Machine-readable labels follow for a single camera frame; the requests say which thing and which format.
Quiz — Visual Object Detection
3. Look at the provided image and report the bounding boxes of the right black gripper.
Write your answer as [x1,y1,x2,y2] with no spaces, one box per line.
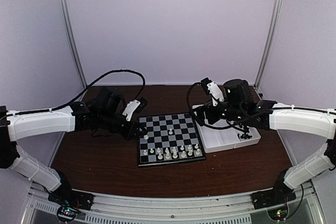
[189,98,245,126]

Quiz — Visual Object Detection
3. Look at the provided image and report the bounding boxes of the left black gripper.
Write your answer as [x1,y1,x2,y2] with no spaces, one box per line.
[98,111,148,141]

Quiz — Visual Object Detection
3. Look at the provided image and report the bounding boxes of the black grey chess board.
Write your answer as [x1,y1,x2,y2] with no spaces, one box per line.
[138,113,206,167]

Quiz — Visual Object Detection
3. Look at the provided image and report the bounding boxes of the white divided plastic tray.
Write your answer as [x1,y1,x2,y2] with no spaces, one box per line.
[191,103,262,154]

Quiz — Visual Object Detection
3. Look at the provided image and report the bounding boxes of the white queen chess piece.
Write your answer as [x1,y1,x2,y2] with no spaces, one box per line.
[172,152,179,159]

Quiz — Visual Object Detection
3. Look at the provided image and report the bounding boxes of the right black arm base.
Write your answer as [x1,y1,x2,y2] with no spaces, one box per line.
[251,181,297,209]

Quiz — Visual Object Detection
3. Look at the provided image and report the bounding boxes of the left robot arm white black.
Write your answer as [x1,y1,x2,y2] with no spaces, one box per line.
[1,88,148,205]

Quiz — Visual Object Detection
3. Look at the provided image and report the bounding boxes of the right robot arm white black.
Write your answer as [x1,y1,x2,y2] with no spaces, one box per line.
[188,78,335,204]

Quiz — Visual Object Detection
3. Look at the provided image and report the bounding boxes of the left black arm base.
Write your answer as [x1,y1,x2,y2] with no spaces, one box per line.
[46,183,94,210]

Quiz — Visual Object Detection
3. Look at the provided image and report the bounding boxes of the black chess pieces lower pile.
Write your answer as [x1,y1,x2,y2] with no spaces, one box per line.
[237,127,253,140]

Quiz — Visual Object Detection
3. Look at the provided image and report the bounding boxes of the left controller board with LEDs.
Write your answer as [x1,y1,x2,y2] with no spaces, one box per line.
[56,206,79,222]

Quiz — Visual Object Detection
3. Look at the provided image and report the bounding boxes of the controller board with leds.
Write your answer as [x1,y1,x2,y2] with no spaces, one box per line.
[56,206,79,222]
[267,206,289,222]

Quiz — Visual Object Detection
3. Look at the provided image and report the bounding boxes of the right controller board with LEDs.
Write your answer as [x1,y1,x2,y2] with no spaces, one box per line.
[267,206,289,222]

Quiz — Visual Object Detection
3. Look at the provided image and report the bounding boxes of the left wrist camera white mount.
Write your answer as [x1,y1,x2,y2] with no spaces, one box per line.
[122,97,148,122]

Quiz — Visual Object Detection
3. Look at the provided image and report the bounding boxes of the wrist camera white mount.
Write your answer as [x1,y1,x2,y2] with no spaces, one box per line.
[122,97,148,122]
[201,78,225,106]

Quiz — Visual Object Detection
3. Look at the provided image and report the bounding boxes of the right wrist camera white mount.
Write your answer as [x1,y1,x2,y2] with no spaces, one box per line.
[201,78,225,106]

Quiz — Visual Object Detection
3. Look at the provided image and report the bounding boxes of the left black cable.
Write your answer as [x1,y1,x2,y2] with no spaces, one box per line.
[5,69,146,138]

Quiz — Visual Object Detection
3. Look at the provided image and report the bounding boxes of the black cable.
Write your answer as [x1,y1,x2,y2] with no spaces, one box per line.
[185,82,336,209]
[5,69,146,138]

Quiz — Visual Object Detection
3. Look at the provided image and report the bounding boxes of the aluminium front rail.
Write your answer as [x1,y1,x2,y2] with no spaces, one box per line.
[19,182,327,223]

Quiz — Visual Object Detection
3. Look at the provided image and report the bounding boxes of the right black cable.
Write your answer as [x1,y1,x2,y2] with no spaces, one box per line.
[185,82,336,209]

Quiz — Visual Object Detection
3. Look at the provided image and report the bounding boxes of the right aluminium frame post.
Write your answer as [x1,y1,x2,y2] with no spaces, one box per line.
[254,0,283,90]

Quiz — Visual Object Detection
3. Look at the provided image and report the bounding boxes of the aluminium frame post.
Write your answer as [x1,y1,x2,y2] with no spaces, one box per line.
[254,0,283,90]
[60,0,87,88]

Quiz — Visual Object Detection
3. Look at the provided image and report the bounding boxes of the left aluminium frame post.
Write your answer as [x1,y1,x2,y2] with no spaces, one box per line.
[60,0,87,88]

